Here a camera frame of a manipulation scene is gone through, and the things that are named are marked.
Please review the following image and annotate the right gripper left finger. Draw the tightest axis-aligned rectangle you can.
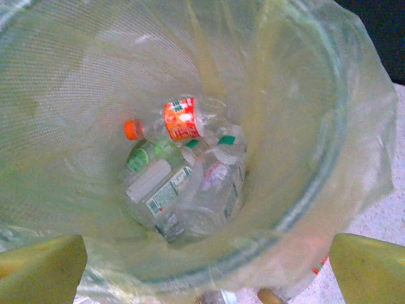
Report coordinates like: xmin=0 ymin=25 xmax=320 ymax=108
xmin=0 ymin=233 xmax=88 ymax=304

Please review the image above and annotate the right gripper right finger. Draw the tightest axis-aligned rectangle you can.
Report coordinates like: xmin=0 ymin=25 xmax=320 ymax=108
xmin=328 ymin=233 xmax=405 ymax=304

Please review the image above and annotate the clear bottle white green label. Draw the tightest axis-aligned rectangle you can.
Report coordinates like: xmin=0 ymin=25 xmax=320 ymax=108
xmin=125 ymin=158 xmax=205 ymax=244

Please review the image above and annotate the clear bottle pink print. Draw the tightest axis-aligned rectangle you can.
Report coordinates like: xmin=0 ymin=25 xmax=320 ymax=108
xmin=189 ymin=148 xmax=247 ymax=229

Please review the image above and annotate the clear bottle green band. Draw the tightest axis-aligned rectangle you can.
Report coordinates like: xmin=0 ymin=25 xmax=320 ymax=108
xmin=202 ymin=125 xmax=249 ymax=159

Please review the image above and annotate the orange label bottle orange cap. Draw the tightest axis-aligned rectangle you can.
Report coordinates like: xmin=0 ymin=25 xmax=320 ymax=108
xmin=123 ymin=96 xmax=228 ymax=149

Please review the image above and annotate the lined mesh trash bin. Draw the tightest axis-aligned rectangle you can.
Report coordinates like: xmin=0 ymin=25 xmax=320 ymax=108
xmin=0 ymin=0 xmax=399 ymax=300

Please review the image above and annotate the grey mesh waste bin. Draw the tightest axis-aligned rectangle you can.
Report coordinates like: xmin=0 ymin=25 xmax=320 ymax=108
xmin=0 ymin=0 xmax=349 ymax=286

